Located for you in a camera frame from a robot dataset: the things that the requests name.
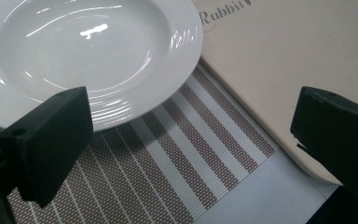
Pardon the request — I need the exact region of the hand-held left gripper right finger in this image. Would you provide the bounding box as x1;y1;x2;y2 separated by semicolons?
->
290;86;358;200

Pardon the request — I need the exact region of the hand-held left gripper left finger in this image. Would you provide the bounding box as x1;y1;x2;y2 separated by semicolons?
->
0;86;94;209

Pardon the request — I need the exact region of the beige box with lettering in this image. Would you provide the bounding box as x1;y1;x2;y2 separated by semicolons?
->
191;0;358;187

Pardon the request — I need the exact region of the white ceramic plate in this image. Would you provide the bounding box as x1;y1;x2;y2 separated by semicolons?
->
0;0;204;132

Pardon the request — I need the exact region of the brown striped woven placemat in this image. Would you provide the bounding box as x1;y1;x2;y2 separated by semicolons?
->
0;63;277;224

